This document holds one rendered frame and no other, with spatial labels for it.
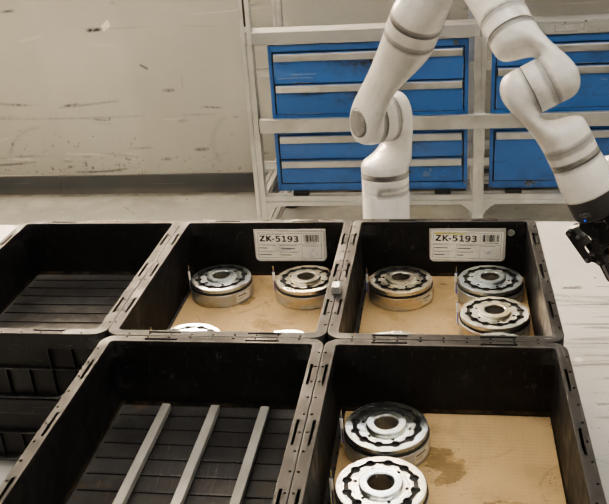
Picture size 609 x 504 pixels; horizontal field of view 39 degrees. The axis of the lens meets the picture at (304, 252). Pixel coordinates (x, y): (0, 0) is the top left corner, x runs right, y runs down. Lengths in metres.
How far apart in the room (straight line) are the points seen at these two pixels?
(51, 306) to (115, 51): 2.88
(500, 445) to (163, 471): 0.41
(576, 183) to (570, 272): 0.59
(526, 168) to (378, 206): 1.69
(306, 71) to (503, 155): 0.79
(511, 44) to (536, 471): 0.57
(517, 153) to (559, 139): 2.05
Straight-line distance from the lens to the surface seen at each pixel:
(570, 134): 1.24
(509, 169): 3.31
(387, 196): 1.67
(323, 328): 1.15
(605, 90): 3.27
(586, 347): 1.57
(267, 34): 3.20
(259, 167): 3.34
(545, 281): 1.27
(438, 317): 1.37
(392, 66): 1.53
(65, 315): 1.50
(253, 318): 1.39
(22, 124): 4.61
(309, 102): 3.26
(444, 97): 3.22
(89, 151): 4.51
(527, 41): 1.26
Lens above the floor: 1.50
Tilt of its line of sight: 24 degrees down
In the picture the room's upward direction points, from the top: 4 degrees counter-clockwise
